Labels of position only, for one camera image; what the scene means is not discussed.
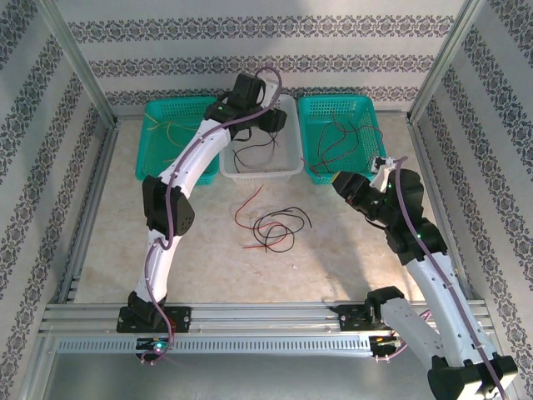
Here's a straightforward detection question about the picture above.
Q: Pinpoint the black wire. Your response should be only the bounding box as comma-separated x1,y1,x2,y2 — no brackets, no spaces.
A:
232,139,278,168
257,222,297,254
252,207,314,247
266,132,281,173

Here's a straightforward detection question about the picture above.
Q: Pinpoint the white plastic basket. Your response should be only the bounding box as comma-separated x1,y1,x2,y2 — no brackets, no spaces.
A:
219,94,305,184

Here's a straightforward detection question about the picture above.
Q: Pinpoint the teal plastic basket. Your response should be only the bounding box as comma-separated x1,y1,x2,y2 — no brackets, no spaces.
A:
297,96,391,184
135,97,221,188

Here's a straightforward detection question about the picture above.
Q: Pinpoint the small black controller board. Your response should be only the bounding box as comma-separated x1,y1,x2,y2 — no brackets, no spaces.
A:
135,337,172,355
370,335,405,355

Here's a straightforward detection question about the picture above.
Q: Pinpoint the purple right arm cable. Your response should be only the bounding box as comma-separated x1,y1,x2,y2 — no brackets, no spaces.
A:
374,156,507,400

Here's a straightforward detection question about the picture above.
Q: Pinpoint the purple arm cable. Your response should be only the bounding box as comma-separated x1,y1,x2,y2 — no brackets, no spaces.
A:
374,156,507,400
139,66,284,367

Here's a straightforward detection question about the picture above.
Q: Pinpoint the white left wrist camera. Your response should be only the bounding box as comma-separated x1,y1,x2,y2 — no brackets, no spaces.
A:
260,81,281,108

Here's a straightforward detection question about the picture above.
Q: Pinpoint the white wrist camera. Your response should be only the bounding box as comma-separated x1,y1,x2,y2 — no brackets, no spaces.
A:
260,81,281,108
371,156,399,191

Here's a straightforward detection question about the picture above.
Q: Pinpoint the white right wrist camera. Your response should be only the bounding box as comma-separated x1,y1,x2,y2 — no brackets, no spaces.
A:
371,156,399,191

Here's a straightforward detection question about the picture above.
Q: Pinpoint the aluminium side rail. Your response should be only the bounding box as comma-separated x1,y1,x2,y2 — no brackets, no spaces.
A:
407,118,476,303
56,118,122,305

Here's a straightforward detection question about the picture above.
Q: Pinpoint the aluminium back rail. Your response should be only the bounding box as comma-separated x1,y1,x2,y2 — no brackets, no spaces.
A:
114,108,411,123

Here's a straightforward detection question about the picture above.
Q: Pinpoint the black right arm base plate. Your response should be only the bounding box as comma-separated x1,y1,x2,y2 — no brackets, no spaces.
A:
337,305,413,333

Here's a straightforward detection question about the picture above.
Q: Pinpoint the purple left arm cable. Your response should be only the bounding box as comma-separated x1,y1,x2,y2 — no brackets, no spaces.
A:
139,66,284,367

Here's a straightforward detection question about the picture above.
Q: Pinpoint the aluminium frame post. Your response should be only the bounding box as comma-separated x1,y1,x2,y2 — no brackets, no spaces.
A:
35,0,120,126
406,0,492,125

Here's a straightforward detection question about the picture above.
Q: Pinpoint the aluminium mounting rail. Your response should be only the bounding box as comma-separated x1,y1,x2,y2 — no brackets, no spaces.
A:
39,302,495,337

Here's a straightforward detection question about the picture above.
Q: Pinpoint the slotted grey cable duct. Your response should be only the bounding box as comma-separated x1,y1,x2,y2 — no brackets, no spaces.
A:
53,335,480,356

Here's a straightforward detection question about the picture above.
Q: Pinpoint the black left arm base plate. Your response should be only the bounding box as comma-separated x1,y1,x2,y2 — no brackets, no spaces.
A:
116,306,192,334

